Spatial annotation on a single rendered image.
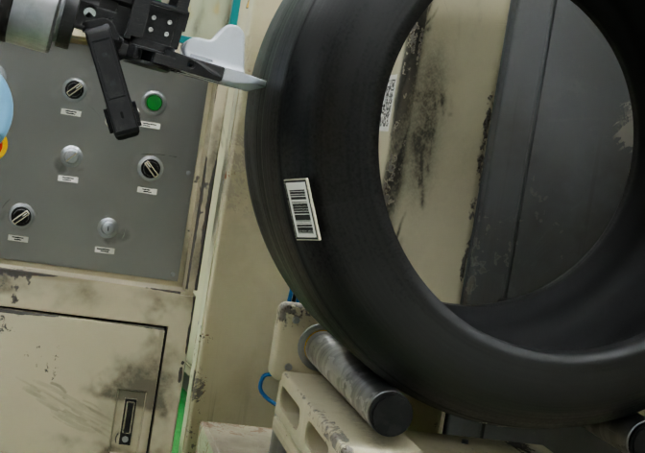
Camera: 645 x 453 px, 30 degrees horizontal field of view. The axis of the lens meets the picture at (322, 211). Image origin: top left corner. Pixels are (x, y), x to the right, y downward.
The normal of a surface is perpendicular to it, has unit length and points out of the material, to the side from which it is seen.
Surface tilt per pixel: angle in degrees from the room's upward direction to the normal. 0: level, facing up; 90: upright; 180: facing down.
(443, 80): 90
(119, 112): 92
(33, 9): 101
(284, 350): 90
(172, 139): 90
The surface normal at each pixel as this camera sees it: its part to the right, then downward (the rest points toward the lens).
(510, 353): 0.14, 0.25
